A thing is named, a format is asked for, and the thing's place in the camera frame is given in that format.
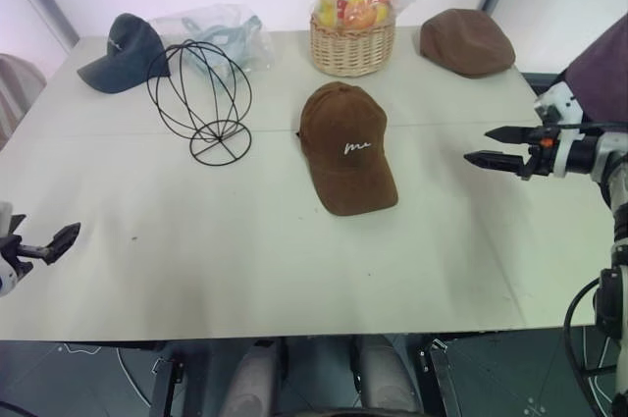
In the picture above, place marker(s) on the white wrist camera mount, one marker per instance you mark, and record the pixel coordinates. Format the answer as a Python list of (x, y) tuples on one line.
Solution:
[(559, 95), (5, 279)]

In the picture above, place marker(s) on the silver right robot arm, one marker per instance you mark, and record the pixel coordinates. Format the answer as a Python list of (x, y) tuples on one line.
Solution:
[(606, 154)]

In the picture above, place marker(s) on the dark grey baseball cap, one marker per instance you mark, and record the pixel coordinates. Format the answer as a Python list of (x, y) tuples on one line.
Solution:
[(125, 51)]

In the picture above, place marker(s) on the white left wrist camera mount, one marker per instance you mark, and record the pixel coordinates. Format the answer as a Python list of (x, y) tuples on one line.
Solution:
[(5, 279)]

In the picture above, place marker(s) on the striped fabric chair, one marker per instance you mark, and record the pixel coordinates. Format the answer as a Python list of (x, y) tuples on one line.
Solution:
[(15, 93)]

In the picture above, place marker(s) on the brown flat cap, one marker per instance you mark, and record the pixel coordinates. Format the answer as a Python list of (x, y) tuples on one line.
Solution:
[(463, 41)]

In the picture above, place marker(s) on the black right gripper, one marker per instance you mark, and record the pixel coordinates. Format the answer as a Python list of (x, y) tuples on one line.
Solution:
[(543, 157)]

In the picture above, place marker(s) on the clear plastic bag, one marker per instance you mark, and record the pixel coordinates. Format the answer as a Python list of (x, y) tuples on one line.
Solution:
[(230, 36)]

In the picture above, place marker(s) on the woven wicker basket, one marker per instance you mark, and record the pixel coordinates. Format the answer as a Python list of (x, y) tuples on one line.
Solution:
[(350, 49)]

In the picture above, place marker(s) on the grey rounded shape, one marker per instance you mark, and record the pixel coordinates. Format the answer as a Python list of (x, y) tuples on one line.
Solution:
[(385, 373), (252, 382)]

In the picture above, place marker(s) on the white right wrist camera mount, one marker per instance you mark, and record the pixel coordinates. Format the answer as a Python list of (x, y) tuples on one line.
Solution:
[(559, 95)]

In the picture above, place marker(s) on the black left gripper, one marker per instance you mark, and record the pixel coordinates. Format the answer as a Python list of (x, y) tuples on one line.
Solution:
[(15, 247)]

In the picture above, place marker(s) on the black metal table leg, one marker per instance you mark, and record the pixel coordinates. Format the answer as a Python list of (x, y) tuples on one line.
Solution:
[(444, 378), (169, 382)]

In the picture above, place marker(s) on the dark purple chair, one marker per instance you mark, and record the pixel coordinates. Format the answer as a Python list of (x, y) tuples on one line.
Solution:
[(603, 73)]

